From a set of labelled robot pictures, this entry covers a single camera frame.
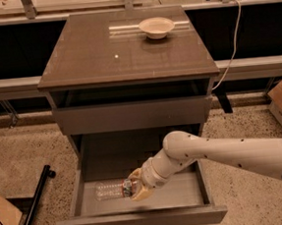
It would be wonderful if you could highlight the grey drawer cabinet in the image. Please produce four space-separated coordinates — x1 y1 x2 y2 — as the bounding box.
30 2 234 225

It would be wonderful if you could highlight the black metal bar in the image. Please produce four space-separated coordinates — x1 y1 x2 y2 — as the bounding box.
12 165 56 225

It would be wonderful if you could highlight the clear plastic water bottle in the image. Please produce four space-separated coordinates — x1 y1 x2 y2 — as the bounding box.
94 179 141 201

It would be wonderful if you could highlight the white paper bowl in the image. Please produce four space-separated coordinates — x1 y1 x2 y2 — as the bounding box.
139 17 175 40

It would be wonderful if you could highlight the closed grey top drawer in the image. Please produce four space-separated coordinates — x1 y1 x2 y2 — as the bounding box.
52 96 212 136

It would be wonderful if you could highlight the open grey middle drawer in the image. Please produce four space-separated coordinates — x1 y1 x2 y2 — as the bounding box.
47 121 230 225

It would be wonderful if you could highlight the black post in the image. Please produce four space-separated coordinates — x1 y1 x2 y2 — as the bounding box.
213 84 233 114

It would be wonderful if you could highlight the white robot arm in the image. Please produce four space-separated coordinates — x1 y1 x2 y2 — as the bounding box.
130 131 282 200

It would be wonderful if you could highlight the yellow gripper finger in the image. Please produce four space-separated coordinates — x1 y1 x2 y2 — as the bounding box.
128 168 142 183
132 186 154 201

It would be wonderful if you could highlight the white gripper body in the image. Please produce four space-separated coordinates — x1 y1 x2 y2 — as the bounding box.
141 158 169 190

